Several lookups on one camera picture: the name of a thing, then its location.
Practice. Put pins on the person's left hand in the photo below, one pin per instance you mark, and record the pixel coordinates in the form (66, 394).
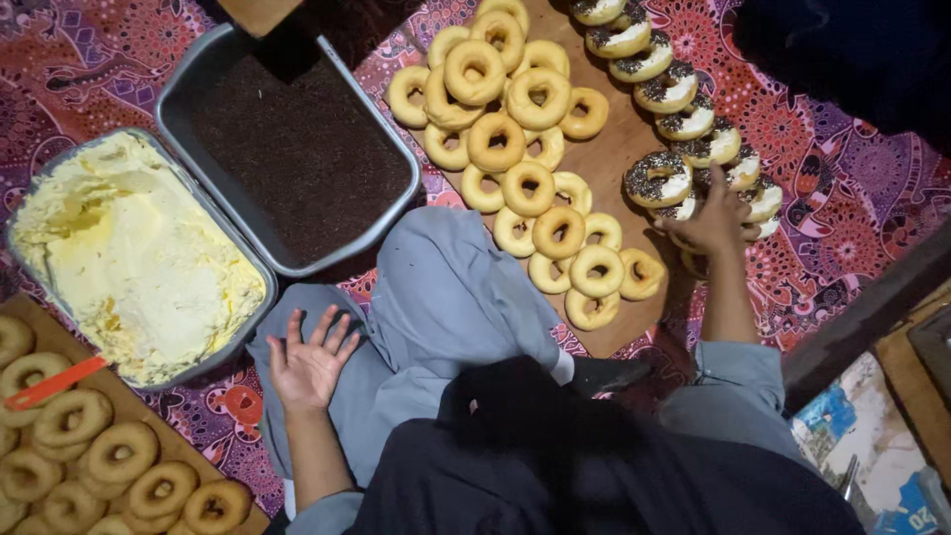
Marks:
(308, 371)

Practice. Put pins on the person's right hand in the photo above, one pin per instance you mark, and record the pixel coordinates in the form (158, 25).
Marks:
(713, 227)

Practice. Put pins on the row of sprinkled frosted doughnuts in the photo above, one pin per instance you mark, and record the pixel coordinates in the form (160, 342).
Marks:
(657, 178)

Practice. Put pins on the purple patterned batik cloth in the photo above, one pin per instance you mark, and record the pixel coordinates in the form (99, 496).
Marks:
(825, 186)

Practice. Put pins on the metal tray with cream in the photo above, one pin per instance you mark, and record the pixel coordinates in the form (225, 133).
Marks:
(256, 260)

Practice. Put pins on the wooden board with pale doughnuts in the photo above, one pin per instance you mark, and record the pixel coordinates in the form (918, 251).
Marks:
(617, 141)

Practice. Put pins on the person's grey trousers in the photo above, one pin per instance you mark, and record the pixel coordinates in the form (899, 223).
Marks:
(446, 297)

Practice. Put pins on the dark wooden beam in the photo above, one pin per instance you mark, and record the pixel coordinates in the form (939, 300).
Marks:
(869, 319)

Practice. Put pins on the wooden board with brown doughnuts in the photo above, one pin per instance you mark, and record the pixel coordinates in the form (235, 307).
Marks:
(126, 401)

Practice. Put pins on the pile of brown plain doughnuts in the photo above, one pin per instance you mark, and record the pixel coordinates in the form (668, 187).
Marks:
(119, 453)

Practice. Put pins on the pale yellow buttercream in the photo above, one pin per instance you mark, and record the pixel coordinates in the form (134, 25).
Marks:
(134, 260)

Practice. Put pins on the chocolate sprinkles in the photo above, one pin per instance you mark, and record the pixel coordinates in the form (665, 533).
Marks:
(297, 156)

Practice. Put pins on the dark fabric bundle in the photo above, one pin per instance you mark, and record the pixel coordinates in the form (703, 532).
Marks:
(854, 59)

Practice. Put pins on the pile of pale plain doughnuts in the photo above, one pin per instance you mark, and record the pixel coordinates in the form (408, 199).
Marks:
(494, 141)

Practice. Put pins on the wooden crate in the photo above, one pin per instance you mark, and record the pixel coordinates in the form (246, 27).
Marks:
(917, 371)

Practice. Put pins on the orange plastic spatula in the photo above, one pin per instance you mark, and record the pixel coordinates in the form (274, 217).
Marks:
(52, 385)

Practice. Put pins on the blue and white plastic sack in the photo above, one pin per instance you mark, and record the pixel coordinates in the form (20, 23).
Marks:
(869, 438)

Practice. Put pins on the person's black garment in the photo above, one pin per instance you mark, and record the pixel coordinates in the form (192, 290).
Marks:
(594, 475)

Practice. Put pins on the metal tray with chocolate sprinkles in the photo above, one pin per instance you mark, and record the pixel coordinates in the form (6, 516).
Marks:
(172, 111)

